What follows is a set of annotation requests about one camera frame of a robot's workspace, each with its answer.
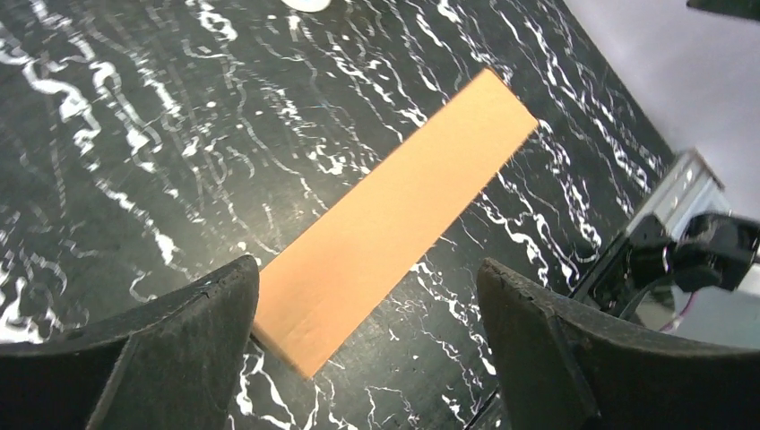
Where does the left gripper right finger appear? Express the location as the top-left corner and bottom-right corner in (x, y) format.
(477, 258), (759, 429)

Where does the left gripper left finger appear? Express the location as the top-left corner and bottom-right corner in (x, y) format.
(1, 255), (259, 429)

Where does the brown cardboard box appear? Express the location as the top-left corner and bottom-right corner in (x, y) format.
(253, 68), (538, 379)

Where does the aluminium frame rail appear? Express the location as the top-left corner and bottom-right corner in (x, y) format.
(624, 149), (731, 238)

